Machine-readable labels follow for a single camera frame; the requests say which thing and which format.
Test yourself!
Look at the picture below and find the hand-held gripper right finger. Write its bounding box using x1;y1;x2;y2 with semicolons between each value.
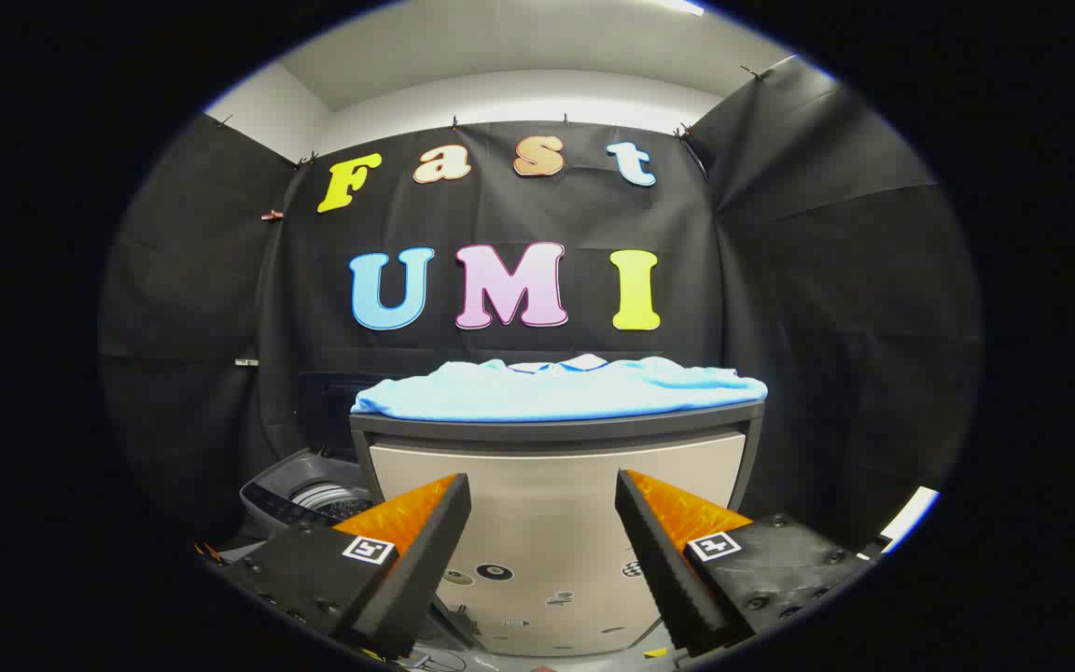
614;469;876;659

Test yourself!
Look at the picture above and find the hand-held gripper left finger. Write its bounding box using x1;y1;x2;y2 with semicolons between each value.
211;472;473;660

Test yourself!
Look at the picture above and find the grey washing machine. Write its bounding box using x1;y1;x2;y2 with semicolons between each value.
239;448;376;544

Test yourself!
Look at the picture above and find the light blue polo shirt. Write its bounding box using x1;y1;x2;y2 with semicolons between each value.
351;354;769;423

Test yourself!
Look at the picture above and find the beige cabinet with grey top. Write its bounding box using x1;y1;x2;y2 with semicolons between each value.
349;401;767;659

